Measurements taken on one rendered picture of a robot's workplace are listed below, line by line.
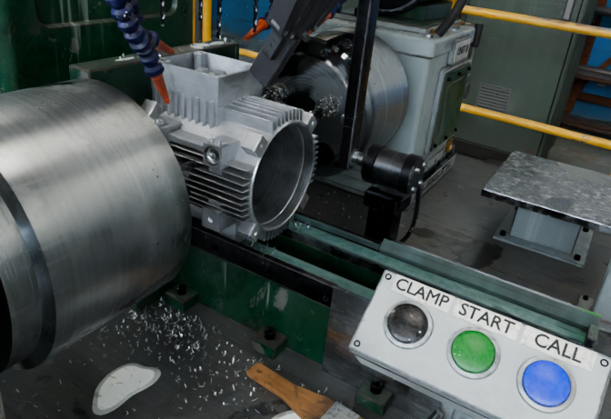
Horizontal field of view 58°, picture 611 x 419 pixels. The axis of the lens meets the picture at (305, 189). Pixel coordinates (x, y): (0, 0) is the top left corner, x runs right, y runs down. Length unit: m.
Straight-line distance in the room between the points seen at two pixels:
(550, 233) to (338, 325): 0.58
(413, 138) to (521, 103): 2.68
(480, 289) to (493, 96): 3.10
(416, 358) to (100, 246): 0.27
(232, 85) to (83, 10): 0.26
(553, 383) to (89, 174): 0.39
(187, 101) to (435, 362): 0.49
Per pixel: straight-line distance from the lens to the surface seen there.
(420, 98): 1.11
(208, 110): 0.75
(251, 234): 0.73
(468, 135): 3.93
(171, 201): 0.55
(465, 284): 0.78
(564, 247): 1.18
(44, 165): 0.49
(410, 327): 0.43
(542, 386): 0.42
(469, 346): 0.42
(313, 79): 0.94
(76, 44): 0.88
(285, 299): 0.75
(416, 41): 1.10
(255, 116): 0.72
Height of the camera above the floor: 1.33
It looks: 25 degrees down
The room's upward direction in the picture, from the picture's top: 6 degrees clockwise
